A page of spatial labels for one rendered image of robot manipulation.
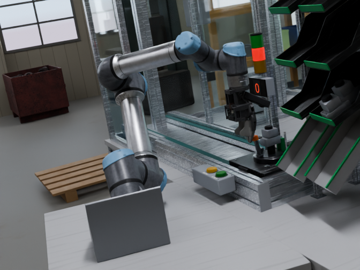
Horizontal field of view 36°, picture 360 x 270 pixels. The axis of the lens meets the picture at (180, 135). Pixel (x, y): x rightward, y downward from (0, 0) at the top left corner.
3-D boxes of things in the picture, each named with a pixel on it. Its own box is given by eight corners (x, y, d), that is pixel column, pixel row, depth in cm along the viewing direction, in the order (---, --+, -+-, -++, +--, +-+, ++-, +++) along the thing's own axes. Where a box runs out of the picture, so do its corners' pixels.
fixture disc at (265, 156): (267, 167, 198) (267, 162, 198) (246, 159, 211) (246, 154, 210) (299, 156, 204) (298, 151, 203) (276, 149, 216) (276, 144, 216)
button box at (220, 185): (219, 196, 198) (217, 179, 196) (193, 182, 216) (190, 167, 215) (236, 190, 200) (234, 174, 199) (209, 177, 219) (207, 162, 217)
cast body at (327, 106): (331, 124, 158) (320, 104, 156) (324, 120, 162) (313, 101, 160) (354, 106, 158) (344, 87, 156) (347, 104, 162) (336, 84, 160)
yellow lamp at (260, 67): (259, 74, 218) (257, 61, 217) (252, 73, 223) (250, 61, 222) (269, 71, 220) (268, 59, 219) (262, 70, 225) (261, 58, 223)
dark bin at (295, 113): (301, 120, 169) (290, 100, 167) (283, 113, 181) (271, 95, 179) (372, 66, 172) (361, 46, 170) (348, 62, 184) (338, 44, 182)
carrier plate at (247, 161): (264, 179, 192) (263, 173, 192) (229, 165, 214) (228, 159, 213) (319, 160, 202) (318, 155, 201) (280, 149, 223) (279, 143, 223)
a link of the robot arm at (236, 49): (227, 42, 198) (248, 40, 193) (231, 72, 201) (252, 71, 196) (216, 45, 192) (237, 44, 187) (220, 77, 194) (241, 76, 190)
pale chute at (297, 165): (304, 182, 173) (293, 175, 172) (285, 172, 186) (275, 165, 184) (354, 108, 173) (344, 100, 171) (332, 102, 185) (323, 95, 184)
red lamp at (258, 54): (257, 61, 217) (255, 49, 216) (250, 60, 221) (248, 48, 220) (268, 59, 219) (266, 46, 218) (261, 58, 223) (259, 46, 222)
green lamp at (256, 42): (255, 49, 216) (254, 36, 215) (248, 48, 220) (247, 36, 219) (266, 46, 218) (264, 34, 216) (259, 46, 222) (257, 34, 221)
